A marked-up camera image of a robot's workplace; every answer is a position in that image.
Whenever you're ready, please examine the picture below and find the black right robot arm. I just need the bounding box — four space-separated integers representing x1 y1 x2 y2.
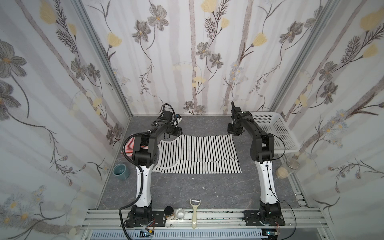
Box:
228 115 282 226

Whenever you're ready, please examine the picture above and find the black corrugated cable conduit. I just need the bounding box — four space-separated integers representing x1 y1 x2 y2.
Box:
119 131 151 240

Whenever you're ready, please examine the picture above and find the black white striped tank top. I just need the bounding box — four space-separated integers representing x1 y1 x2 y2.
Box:
153 135 242 174

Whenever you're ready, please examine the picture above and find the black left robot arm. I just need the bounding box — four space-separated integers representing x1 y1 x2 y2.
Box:
123 115 182 226

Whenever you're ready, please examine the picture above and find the teal ceramic cup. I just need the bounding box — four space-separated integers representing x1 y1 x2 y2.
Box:
113 164 131 181

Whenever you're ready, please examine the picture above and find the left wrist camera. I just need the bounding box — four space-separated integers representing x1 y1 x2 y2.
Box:
160 110 182 127

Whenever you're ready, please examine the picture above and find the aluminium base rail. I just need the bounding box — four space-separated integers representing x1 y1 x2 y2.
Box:
81 209 334 240

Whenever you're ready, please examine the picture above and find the white plastic laundry basket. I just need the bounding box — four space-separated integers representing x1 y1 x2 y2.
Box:
251 112 300 155

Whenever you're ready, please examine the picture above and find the clear glass jar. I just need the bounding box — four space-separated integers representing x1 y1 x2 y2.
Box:
275 158 300 179

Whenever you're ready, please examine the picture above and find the cream handled peeler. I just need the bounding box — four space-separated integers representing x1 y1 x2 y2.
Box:
190 199 201 229

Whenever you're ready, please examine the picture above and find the white slotted cable duct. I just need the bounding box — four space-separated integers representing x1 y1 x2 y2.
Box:
89 229 265 240

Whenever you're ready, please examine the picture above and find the red white striped tank top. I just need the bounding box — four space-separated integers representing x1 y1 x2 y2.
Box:
125 146 148 158

